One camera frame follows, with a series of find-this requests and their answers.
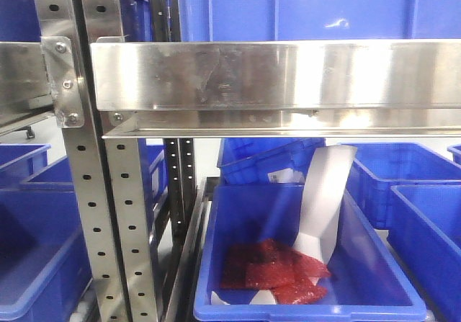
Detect steel shelf beam right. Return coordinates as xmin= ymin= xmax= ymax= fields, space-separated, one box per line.
xmin=91 ymin=39 xmax=460 ymax=138

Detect steel shelf beam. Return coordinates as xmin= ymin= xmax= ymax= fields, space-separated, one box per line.
xmin=91 ymin=39 xmax=460 ymax=138
xmin=1 ymin=42 xmax=53 ymax=135

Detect steel shelf beam left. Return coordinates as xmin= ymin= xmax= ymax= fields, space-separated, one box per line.
xmin=1 ymin=42 xmax=53 ymax=135

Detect tilted blue bin rear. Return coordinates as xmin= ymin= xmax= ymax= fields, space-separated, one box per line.
xmin=217 ymin=138 xmax=326 ymax=185

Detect white paper strip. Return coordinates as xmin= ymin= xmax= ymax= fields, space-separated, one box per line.
xmin=210 ymin=145 xmax=357 ymax=306

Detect blue bin with red sheets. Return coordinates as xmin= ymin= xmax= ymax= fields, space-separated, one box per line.
xmin=194 ymin=184 xmax=426 ymax=321

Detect red bubble wrap sheets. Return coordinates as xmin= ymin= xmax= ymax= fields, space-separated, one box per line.
xmin=220 ymin=238 xmax=331 ymax=305

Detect large blue crate top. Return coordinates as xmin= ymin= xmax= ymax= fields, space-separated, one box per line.
xmin=178 ymin=0 xmax=460 ymax=41

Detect blue bin rear right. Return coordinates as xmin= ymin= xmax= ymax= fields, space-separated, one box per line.
xmin=346 ymin=142 xmax=460 ymax=229

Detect black perforated upright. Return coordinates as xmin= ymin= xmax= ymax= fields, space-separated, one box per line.
xmin=150 ymin=0 xmax=197 ymax=243

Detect blue bin lower right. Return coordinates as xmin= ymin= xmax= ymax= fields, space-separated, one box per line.
xmin=388 ymin=185 xmax=460 ymax=321

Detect blue bin rear left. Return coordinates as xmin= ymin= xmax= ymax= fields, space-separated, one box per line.
xmin=1 ymin=143 xmax=50 ymax=189

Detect blue bin lower left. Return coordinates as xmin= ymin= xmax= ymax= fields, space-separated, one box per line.
xmin=1 ymin=190 xmax=91 ymax=321

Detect steel upright post right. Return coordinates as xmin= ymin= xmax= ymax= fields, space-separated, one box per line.
xmin=82 ymin=0 xmax=163 ymax=321

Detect steel upright post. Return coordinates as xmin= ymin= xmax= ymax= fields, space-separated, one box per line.
xmin=34 ymin=0 xmax=130 ymax=321
xmin=82 ymin=0 xmax=163 ymax=321

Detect steel upright post left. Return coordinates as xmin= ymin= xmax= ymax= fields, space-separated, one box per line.
xmin=34 ymin=0 xmax=130 ymax=321

